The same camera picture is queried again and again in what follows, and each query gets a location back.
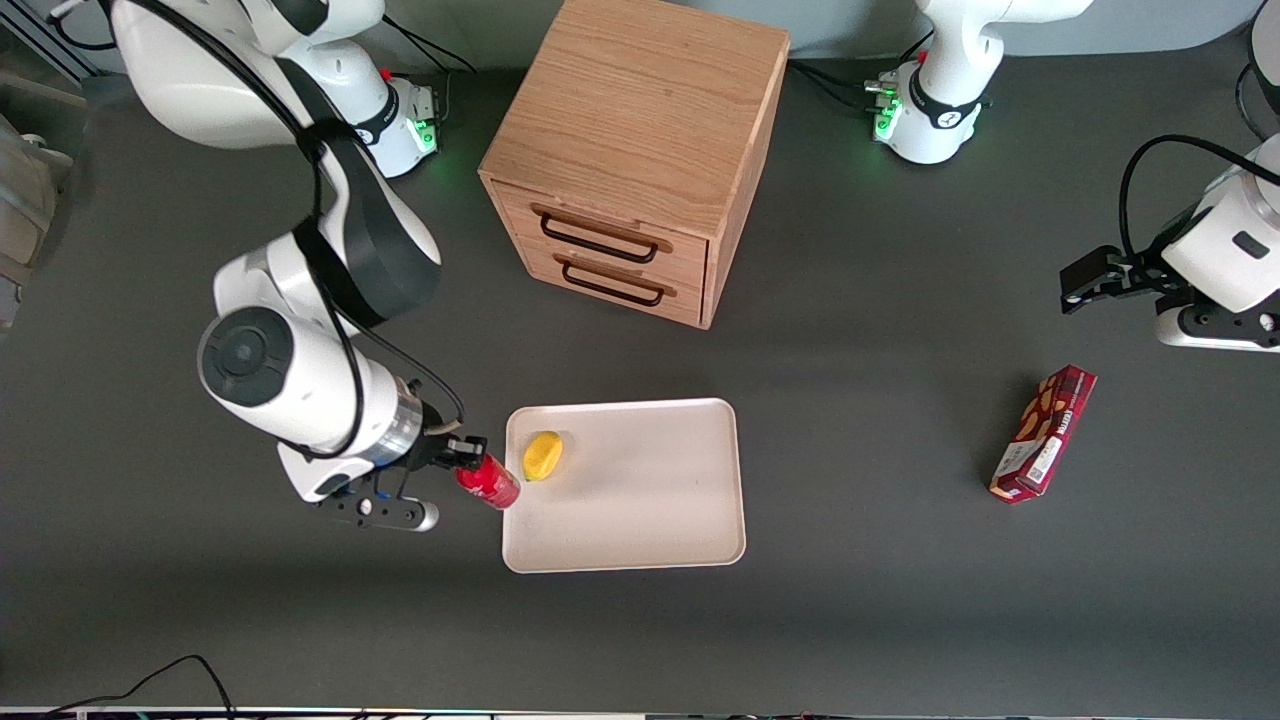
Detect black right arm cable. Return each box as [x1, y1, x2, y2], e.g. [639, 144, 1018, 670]
[100, 0, 467, 463]

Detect black cable on table edge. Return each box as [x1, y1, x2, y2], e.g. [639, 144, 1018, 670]
[42, 654, 237, 720]

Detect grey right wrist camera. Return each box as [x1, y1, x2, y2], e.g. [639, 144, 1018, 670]
[318, 492, 441, 534]

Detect black drawer handle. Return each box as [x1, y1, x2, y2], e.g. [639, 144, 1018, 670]
[539, 210, 661, 265]
[561, 257, 666, 308]

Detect wooden drawer front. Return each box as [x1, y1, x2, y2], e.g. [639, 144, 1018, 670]
[520, 243, 706, 328]
[490, 181, 710, 288]

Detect wooden drawer cabinet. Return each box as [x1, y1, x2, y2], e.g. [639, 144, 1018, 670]
[478, 0, 792, 331]

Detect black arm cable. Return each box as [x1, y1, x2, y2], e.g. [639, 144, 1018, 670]
[100, 0, 467, 463]
[1118, 134, 1263, 263]

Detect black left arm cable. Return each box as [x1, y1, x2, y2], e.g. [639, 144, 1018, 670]
[1118, 134, 1263, 263]

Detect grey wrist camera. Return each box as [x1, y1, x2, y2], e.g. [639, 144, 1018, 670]
[1155, 298, 1280, 353]
[318, 492, 441, 534]

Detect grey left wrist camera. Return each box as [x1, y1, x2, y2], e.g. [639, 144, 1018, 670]
[1155, 298, 1280, 353]

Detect aluminium frame rail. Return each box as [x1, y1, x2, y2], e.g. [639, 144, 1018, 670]
[0, 0, 111, 83]

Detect black base cables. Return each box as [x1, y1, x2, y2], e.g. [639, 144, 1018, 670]
[378, 14, 479, 126]
[788, 30, 936, 113]

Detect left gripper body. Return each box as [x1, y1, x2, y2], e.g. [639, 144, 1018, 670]
[1162, 188, 1280, 315]

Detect red snack box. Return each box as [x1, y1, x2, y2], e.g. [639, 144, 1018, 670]
[989, 364, 1098, 505]

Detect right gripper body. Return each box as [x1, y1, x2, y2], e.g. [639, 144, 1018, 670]
[277, 438, 459, 504]

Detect red coke bottle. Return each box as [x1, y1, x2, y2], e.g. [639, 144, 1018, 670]
[455, 452, 523, 512]

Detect beige grey background object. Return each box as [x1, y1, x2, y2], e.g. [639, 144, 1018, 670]
[0, 70, 89, 333]

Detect cream plastic tray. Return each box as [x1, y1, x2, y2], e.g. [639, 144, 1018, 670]
[501, 398, 748, 575]

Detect black left base cables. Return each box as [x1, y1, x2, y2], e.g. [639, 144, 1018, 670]
[788, 30, 936, 113]

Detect black right base cables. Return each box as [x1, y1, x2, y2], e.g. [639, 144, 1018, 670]
[378, 14, 479, 126]

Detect yellow lemon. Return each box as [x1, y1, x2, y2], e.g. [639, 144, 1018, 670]
[523, 431, 564, 483]

